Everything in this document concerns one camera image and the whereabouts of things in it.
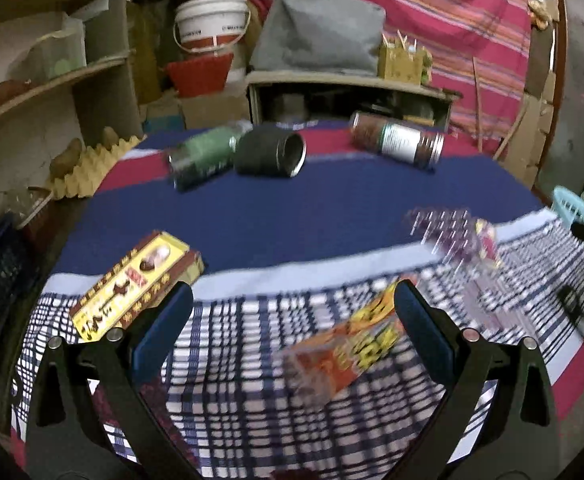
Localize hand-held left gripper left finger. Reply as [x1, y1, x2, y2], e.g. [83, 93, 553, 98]
[24, 281, 204, 480]

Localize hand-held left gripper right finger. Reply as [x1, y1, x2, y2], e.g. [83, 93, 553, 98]
[386, 279, 566, 480]

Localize light blue plastic basket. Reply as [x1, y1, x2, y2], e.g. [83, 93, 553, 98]
[551, 185, 584, 281]

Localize orange snack packet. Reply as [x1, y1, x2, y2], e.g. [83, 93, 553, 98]
[281, 279, 409, 402]

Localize clear blister tray purple balls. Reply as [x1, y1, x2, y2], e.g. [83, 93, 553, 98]
[404, 205, 504, 274]

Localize yellow printed box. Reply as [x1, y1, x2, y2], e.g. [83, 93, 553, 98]
[69, 231, 206, 344]

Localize plaid cloth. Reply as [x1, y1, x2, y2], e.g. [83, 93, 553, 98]
[12, 212, 584, 480]

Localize blue and red striped blanket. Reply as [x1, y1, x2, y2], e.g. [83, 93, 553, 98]
[47, 120, 584, 426]

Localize green metal can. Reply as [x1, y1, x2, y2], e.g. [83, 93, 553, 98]
[166, 127, 246, 192]

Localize yellow egg tray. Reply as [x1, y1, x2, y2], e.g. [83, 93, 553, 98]
[46, 134, 146, 201]

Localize clear jar with blue lid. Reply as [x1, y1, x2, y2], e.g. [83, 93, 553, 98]
[349, 111, 446, 167]

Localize black tin can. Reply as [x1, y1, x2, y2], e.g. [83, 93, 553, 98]
[234, 127, 307, 179]

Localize cardboard box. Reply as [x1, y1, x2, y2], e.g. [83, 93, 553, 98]
[141, 89, 251, 134]

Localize ginger root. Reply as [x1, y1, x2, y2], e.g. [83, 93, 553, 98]
[529, 0, 556, 29]

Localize red plastic basket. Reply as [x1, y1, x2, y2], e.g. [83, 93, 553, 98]
[164, 53, 236, 99]

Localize grey wooden shelf unit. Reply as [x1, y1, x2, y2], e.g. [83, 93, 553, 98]
[245, 70, 463, 134]

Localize yellow chopstick holder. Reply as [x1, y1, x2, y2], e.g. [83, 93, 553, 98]
[377, 32, 426, 81]

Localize wooden corner shelf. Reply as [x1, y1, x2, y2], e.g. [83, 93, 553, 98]
[0, 0, 146, 217]

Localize large oil jug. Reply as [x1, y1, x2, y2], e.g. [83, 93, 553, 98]
[131, 4, 166, 107]

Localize red striped curtain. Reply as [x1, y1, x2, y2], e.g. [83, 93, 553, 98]
[236, 0, 539, 142]

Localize clear plastic bag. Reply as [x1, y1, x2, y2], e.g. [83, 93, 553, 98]
[21, 29, 86, 82]

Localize white plastic bucket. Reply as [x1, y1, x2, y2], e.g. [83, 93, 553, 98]
[173, 0, 251, 54]

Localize grey fabric bag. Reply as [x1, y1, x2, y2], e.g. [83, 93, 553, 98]
[249, 0, 387, 77]

